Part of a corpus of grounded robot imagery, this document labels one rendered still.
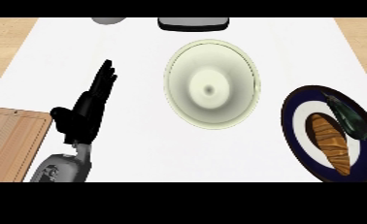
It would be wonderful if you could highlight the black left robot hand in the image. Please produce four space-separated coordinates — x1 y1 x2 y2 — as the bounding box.
49 59 119 145

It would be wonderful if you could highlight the pale green bowl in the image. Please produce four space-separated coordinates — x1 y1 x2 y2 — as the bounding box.
163 39 262 130

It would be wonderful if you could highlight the dark blue rimmed plate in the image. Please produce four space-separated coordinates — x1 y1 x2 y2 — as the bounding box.
280 84 367 183

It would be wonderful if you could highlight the brown croissant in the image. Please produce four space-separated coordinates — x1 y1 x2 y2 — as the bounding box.
309 112 352 176

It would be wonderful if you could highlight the wooden cutting board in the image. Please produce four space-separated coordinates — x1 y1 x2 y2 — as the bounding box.
0 107 53 183

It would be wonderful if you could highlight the grey round object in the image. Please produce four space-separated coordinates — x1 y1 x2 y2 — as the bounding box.
90 16 129 26

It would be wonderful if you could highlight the black and grey appliance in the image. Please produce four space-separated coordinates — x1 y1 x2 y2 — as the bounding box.
157 16 231 32

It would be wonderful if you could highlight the dark green eggplant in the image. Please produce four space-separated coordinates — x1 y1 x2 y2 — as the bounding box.
321 92 367 141

